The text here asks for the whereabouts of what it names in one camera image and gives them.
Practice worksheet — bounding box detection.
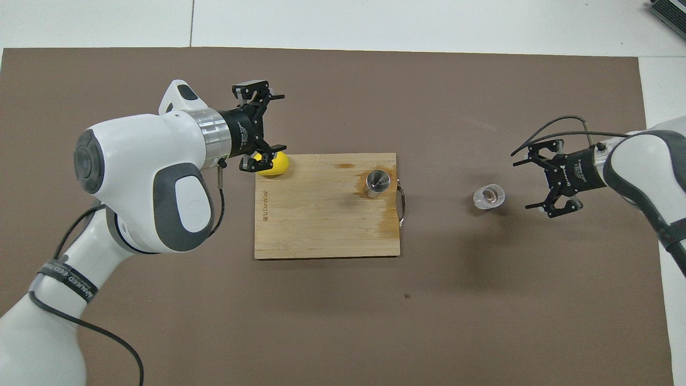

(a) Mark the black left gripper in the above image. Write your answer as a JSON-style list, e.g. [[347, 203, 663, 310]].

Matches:
[[221, 80, 288, 174]]

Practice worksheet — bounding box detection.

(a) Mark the grey ribbed device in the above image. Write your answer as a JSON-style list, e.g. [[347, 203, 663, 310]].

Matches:
[[646, 0, 686, 27]]

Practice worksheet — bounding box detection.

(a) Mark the wooden cutting board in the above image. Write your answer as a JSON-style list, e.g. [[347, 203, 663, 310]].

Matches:
[[253, 153, 407, 261]]

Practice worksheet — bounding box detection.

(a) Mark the black right arm strap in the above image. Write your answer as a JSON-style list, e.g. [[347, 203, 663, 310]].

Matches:
[[657, 219, 686, 251]]

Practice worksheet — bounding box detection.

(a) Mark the black arm strap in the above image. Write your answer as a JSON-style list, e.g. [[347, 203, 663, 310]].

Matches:
[[36, 259, 101, 304], [657, 219, 686, 251]]

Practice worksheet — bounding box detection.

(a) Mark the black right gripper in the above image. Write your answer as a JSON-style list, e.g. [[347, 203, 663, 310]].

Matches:
[[512, 138, 597, 219]]

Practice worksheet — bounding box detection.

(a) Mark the brown table mat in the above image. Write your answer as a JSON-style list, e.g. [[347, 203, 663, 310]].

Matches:
[[0, 47, 675, 386]]

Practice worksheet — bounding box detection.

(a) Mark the yellow lemon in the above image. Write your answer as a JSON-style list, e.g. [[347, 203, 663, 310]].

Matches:
[[253, 152, 290, 177]]

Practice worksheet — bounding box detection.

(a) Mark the steel double jigger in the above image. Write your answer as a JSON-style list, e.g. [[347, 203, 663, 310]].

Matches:
[[366, 169, 391, 199]]

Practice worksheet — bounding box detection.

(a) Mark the black left arm strap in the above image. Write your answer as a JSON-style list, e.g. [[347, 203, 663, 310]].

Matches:
[[36, 259, 101, 304]]

